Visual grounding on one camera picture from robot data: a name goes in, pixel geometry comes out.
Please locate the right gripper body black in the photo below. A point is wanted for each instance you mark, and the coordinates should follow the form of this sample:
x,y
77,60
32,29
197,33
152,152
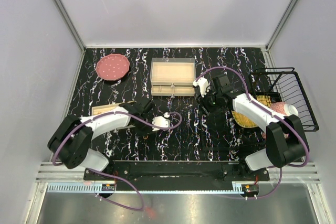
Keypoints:
x,y
211,102

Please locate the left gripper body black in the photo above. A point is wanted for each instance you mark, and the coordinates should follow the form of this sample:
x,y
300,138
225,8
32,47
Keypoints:
x,y
143,128

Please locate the beige jewelry box with drawers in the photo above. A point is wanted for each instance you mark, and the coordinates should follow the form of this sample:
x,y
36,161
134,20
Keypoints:
x,y
172,77

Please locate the beige jewelry tray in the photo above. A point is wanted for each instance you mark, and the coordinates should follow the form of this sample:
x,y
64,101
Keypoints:
x,y
97,110

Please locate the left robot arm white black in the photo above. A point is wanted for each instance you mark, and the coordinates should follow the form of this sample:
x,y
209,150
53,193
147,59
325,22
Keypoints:
x,y
71,142

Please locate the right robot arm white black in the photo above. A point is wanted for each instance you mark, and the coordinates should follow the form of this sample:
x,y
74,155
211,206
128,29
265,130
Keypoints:
x,y
285,138

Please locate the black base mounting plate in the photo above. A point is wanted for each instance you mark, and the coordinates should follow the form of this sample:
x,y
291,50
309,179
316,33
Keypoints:
x,y
185,176

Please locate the yellow woven bamboo plate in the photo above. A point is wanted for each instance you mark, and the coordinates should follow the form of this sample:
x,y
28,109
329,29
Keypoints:
x,y
244,121

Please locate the pink dotted plate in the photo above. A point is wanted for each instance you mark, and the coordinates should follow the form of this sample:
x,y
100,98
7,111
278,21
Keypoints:
x,y
112,67

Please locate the pink floral ceramic bowl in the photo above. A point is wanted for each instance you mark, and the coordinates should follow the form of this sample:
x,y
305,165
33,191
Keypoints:
x,y
284,108

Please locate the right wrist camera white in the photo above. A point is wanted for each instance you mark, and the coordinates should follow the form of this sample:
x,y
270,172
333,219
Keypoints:
x,y
203,85

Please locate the black wire dish rack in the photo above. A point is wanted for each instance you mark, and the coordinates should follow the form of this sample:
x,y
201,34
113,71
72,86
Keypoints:
x,y
223,134

